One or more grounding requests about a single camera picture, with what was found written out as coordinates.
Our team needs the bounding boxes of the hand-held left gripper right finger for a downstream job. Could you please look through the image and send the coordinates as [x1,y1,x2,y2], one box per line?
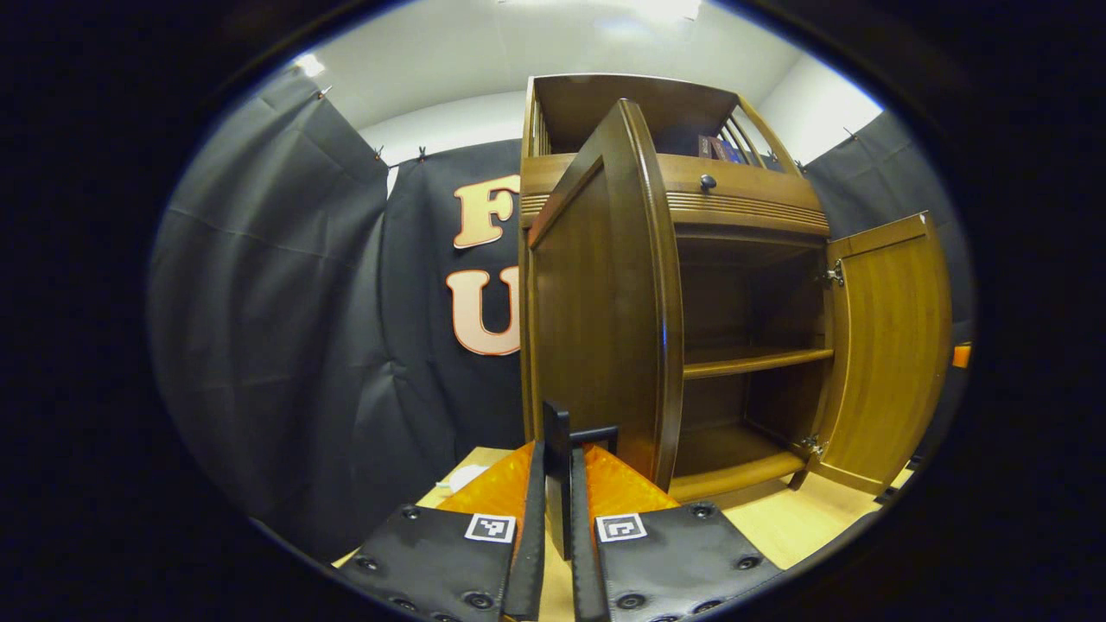
[569,442,783,622]

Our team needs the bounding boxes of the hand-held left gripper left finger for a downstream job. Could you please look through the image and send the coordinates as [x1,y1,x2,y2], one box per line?
[335,439,548,622]

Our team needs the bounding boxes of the wooden cabinet door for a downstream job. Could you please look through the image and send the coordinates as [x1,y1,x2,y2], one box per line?
[527,98,686,562]
[808,212,954,498]

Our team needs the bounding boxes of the wooden double-door shoe cabinet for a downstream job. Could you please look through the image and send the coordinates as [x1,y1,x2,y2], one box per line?
[518,73,835,504]

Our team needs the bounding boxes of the white packet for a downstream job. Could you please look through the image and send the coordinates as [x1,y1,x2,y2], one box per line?
[435,465,490,498]

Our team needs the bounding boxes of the wooden inner shelf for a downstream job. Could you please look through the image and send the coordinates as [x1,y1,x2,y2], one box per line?
[683,347,836,381]

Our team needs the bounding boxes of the wooden drawer with black knob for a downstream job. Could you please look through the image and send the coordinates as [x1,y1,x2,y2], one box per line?
[521,154,830,238]

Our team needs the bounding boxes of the black backdrop cloth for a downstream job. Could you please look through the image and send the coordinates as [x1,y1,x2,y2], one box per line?
[147,65,977,562]

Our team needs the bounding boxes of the large ceiling light panel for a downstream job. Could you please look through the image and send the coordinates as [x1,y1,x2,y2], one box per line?
[497,0,701,22]

